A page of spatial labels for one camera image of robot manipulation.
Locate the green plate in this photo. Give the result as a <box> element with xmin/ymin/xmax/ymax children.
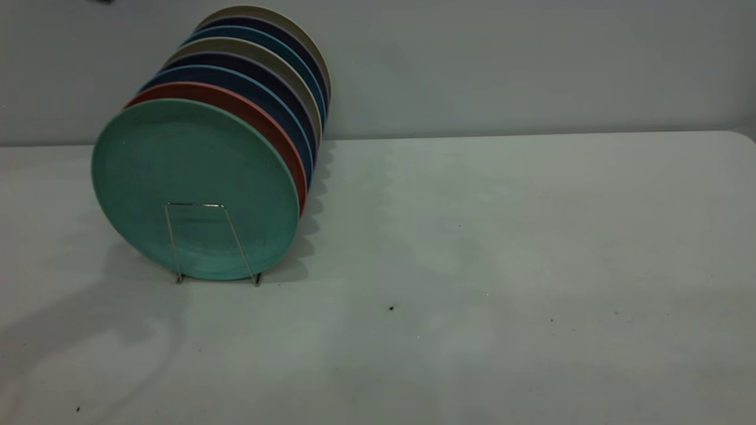
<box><xmin>91</xmin><ymin>98</ymin><xmax>301</xmax><ymax>282</ymax></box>

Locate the red plate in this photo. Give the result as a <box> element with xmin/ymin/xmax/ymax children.
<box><xmin>123</xmin><ymin>81</ymin><xmax>308</xmax><ymax>217</ymax></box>

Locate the dark purple plate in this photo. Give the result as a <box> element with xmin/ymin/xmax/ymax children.
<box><xmin>195</xmin><ymin>15</ymin><xmax>330</xmax><ymax>110</ymax></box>
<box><xmin>162</xmin><ymin>51</ymin><xmax>320</xmax><ymax>163</ymax></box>

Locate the beige plate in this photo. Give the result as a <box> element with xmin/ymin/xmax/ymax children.
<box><xmin>195</xmin><ymin>5</ymin><xmax>332</xmax><ymax>101</ymax></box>
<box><xmin>164</xmin><ymin>37</ymin><xmax>323</xmax><ymax>148</ymax></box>

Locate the teal blue plate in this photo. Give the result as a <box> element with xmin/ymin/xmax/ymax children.
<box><xmin>182</xmin><ymin>25</ymin><xmax>327</xmax><ymax>128</ymax></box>

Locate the metal wire plate rack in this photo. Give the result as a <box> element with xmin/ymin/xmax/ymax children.
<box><xmin>164</xmin><ymin>202</ymin><xmax>262</xmax><ymax>287</ymax></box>

